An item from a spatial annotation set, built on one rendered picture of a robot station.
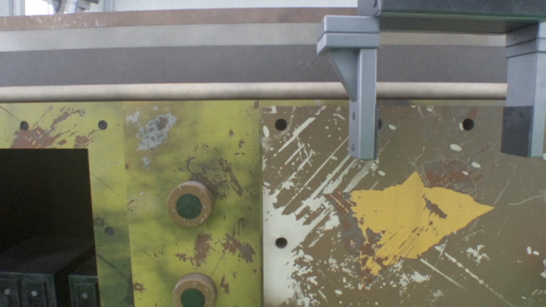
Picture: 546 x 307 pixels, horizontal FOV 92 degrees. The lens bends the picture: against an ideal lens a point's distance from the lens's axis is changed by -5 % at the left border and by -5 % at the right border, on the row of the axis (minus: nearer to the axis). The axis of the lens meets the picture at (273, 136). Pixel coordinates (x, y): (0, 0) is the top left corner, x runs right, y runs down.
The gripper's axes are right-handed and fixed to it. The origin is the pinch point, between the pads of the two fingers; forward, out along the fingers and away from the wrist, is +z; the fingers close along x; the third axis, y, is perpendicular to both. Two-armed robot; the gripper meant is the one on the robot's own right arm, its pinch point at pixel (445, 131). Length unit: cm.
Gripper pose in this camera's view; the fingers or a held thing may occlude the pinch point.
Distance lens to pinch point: 25.5
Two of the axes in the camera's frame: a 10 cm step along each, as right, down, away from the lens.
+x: 10.0, -0.1, 0.3
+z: 0.0, 10.0, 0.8
